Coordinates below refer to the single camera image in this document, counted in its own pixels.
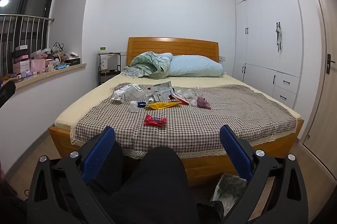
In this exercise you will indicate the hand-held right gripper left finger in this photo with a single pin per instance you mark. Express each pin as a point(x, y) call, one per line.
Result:
point(97, 158)

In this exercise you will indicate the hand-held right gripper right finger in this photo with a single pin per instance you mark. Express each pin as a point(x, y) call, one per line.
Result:
point(237, 155)

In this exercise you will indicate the clear plastic bag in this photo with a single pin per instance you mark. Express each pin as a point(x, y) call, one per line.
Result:
point(226, 192)

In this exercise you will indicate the white box green blue print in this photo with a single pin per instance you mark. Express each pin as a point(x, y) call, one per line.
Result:
point(122, 94)

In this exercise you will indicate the clear bottle white cap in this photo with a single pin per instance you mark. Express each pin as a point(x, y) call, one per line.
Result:
point(150, 100)

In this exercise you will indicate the red black snack packet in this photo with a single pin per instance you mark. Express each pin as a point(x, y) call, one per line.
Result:
point(177, 97)

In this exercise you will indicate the yellow snack packet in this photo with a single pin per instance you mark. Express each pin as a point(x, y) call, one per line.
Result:
point(162, 105)

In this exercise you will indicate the torn white green carton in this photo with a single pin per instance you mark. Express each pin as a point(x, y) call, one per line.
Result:
point(162, 89)

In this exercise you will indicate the brown checkered blanket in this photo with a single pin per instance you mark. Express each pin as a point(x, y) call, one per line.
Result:
point(223, 113)

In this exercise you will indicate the purple cloth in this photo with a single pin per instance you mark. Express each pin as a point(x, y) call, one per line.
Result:
point(204, 103)

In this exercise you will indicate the person's legs black pants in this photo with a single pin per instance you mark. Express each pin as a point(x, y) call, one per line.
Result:
point(158, 187)

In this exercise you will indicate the clear crumpled plastic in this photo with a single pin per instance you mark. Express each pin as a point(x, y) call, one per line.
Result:
point(194, 103)

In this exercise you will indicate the small blue white object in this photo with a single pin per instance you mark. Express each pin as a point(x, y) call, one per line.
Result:
point(142, 104)

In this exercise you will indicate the small clear plastic bottle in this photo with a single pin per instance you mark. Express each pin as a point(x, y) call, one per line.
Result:
point(198, 91)

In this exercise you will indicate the cream mattress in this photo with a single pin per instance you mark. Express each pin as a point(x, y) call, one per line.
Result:
point(210, 80)

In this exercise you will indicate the black nightstand rack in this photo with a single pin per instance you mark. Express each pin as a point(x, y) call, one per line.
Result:
point(113, 72)

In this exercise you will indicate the wooden windowsill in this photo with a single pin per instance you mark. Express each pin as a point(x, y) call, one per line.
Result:
point(52, 75)

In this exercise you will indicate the small white appliance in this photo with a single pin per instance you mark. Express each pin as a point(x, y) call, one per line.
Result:
point(104, 63)

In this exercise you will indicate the light blue pillow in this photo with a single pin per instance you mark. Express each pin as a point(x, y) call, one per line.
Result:
point(194, 66)

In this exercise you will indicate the beige door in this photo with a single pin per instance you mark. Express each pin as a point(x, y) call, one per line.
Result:
point(323, 95)

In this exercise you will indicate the green floral quilt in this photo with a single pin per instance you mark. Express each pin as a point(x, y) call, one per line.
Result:
point(150, 63)

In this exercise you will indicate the white clock green display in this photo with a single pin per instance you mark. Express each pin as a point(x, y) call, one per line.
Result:
point(102, 49)

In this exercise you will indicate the pile of boxes and bags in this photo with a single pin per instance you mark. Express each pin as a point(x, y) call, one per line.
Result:
point(36, 64)

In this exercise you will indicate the dark rounded object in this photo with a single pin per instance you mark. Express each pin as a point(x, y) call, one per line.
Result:
point(6, 93)

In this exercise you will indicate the hanging wardrobe ornament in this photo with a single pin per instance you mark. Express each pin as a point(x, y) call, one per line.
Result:
point(279, 35)

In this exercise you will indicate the white wardrobe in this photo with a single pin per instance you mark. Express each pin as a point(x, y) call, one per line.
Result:
point(263, 16)

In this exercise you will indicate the metal window railing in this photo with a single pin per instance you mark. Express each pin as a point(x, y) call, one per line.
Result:
point(39, 17)

